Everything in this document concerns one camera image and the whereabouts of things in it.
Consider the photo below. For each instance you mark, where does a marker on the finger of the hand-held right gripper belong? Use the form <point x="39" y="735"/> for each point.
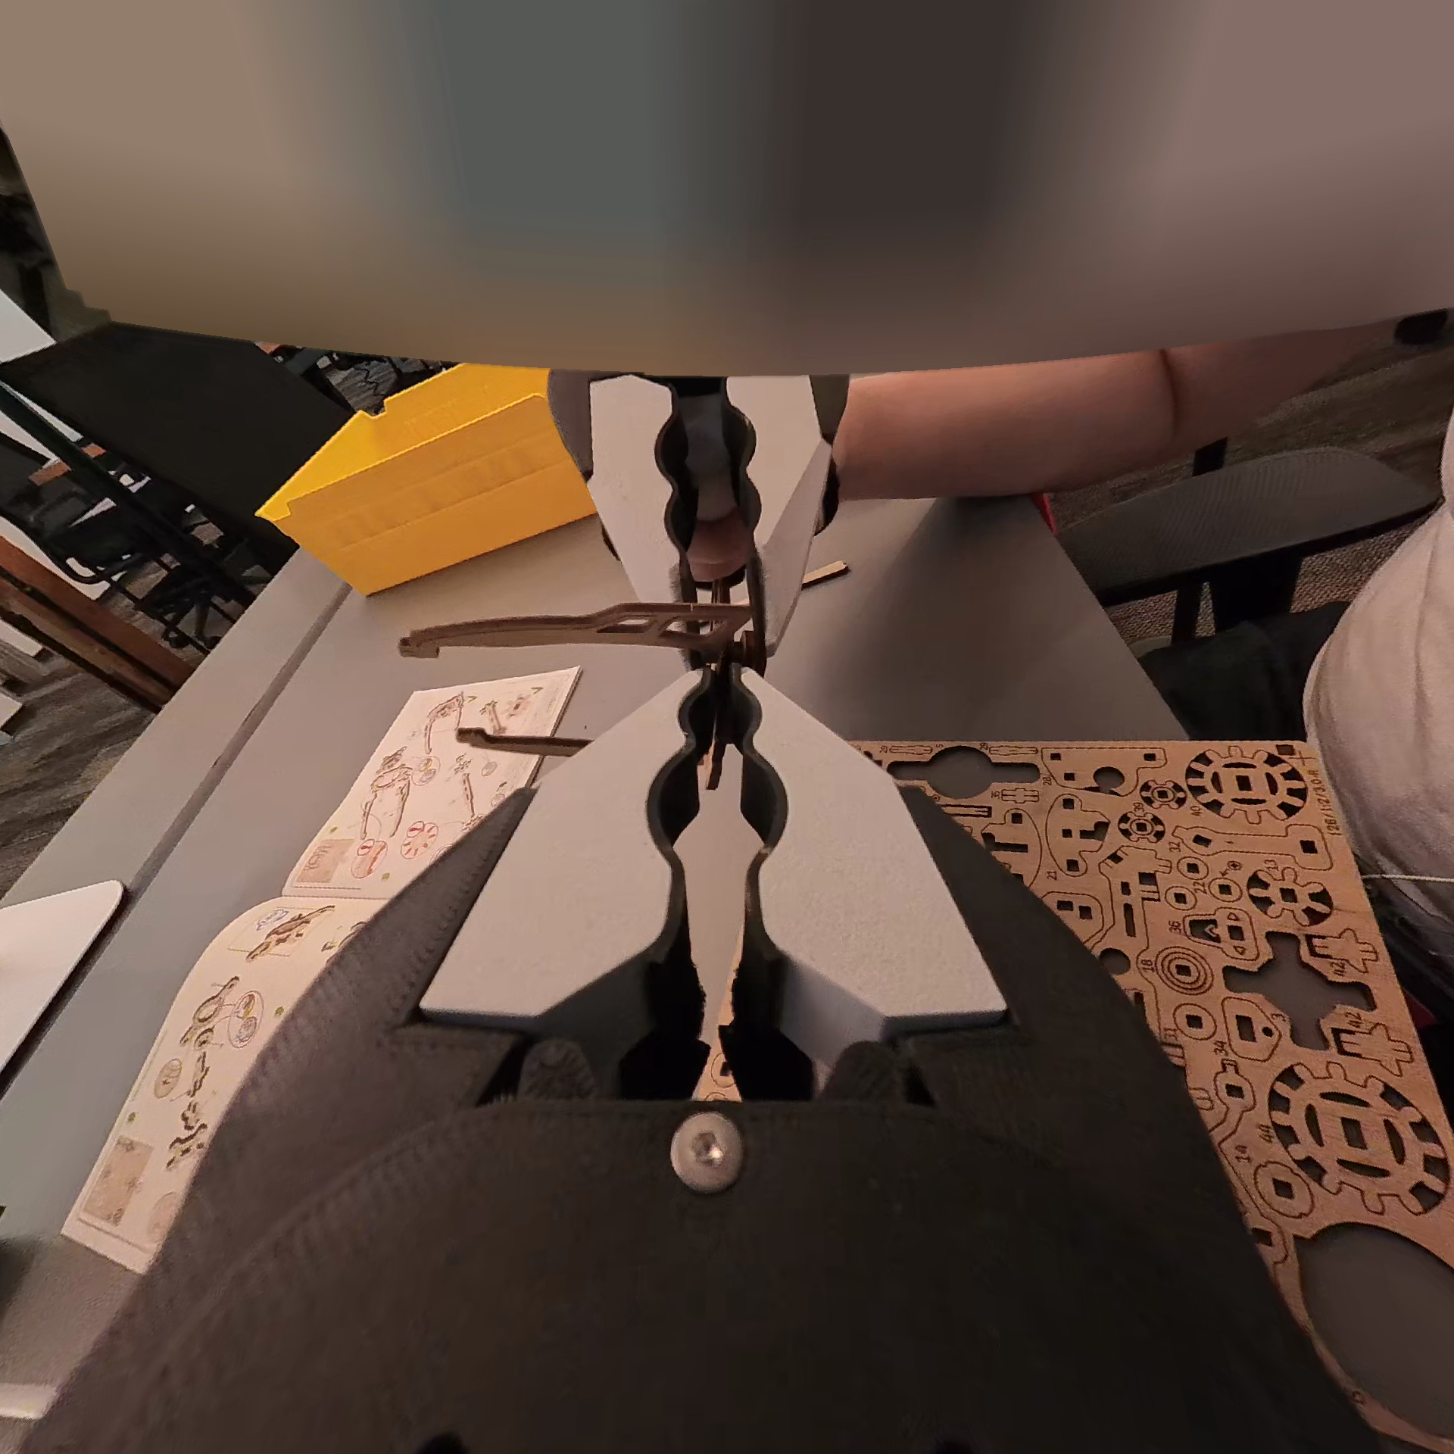
<point x="627" y="475"/>
<point x="792" y="475"/>

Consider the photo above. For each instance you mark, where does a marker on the long wooden arm part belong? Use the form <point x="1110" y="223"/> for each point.
<point x="509" y="634"/>
<point x="523" y="742"/>

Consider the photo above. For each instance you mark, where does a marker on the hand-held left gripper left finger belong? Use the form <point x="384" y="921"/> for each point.
<point x="549" y="909"/>

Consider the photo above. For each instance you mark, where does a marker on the yellow plastic bin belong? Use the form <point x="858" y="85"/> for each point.
<point x="431" y="499"/>

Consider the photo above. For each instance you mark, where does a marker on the round wooden dial piece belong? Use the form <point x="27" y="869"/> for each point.
<point x="715" y="760"/>

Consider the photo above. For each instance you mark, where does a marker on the person's right hand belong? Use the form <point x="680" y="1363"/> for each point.
<point x="712" y="551"/>

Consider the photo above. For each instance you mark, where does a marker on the red object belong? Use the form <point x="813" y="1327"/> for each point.
<point x="1046" y="510"/>

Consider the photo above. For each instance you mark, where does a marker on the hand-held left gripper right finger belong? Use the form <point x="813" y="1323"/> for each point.
<point x="878" y="909"/>

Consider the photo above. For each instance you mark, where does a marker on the person's dark trousers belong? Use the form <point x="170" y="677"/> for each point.
<point x="1238" y="683"/>

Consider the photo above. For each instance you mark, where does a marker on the punched wooden parts sheet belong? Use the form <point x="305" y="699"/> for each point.
<point x="1182" y="900"/>

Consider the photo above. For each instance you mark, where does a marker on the dark grey office chair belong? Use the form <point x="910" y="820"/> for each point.
<point x="1227" y="520"/>

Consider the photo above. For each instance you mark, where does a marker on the brown wooden beam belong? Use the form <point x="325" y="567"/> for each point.
<point x="80" y="630"/>

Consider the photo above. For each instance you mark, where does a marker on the black chair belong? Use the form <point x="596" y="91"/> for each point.
<point x="191" y="421"/>

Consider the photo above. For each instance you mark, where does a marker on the white tablet corner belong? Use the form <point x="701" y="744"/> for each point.
<point x="57" y="956"/>

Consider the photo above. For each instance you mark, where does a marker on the small wooden stick part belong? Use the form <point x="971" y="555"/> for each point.
<point x="827" y="575"/>

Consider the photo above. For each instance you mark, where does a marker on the illustrated instruction booklet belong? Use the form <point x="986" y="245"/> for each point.
<point x="388" y="815"/>

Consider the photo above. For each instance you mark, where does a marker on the person's right forearm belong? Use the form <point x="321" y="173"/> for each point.
<point x="1022" y="421"/>

